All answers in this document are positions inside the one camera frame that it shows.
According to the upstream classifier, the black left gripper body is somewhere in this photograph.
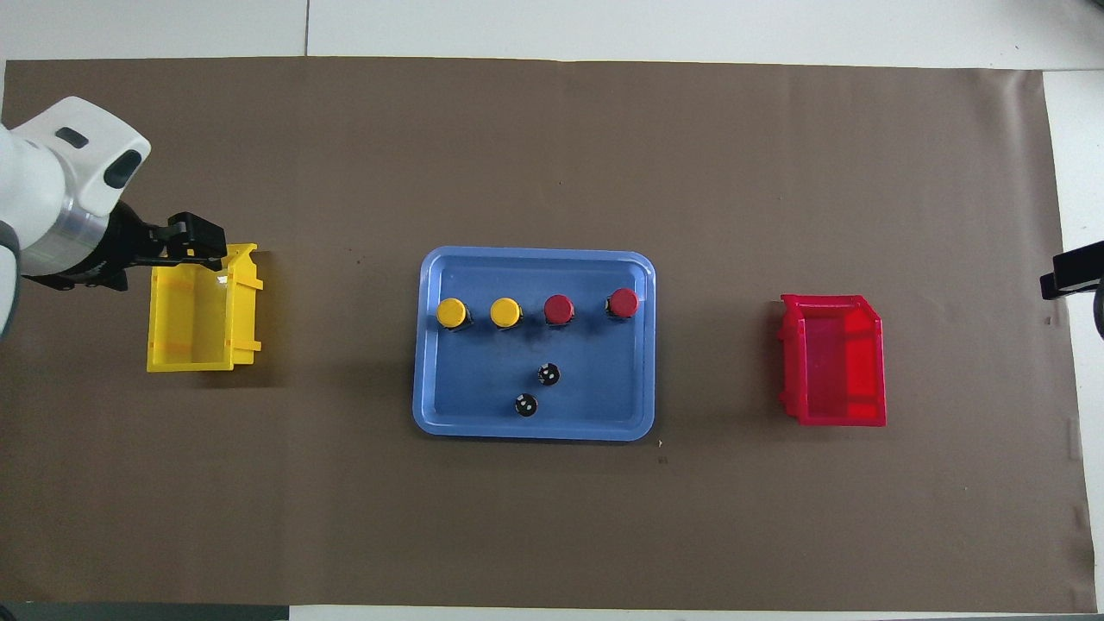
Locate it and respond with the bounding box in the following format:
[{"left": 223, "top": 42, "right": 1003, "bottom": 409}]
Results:
[{"left": 26, "top": 202, "right": 173, "bottom": 292}]

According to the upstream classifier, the blue plastic tray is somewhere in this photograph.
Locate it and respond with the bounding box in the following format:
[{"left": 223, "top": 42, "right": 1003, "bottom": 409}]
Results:
[{"left": 412, "top": 248, "right": 656, "bottom": 442}]

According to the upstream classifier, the yellow plastic bin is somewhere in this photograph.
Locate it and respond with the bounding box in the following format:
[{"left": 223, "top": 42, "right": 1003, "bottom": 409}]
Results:
[{"left": 146, "top": 242, "right": 265, "bottom": 373}]

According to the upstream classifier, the red plastic bin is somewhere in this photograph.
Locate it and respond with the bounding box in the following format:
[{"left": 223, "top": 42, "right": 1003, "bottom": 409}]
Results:
[{"left": 779, "top": 293, "right": 888, "bottom": 429}]

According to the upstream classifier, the brown paper table mat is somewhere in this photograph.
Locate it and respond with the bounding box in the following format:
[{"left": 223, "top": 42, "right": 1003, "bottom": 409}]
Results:
[{"left": 0, "top": 56, "right": 1096, "bottom": 609}]

